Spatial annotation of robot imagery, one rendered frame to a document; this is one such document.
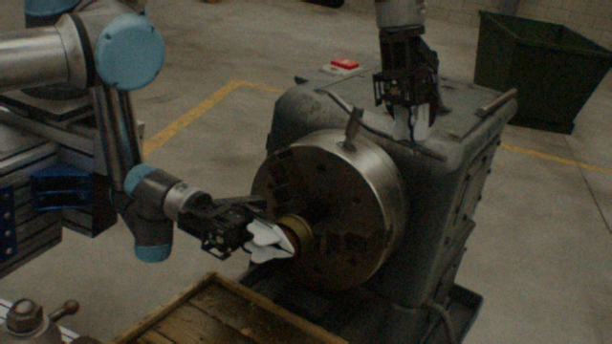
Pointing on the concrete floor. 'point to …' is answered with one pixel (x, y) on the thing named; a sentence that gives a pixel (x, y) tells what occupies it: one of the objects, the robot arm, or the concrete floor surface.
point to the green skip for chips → (539, 69)
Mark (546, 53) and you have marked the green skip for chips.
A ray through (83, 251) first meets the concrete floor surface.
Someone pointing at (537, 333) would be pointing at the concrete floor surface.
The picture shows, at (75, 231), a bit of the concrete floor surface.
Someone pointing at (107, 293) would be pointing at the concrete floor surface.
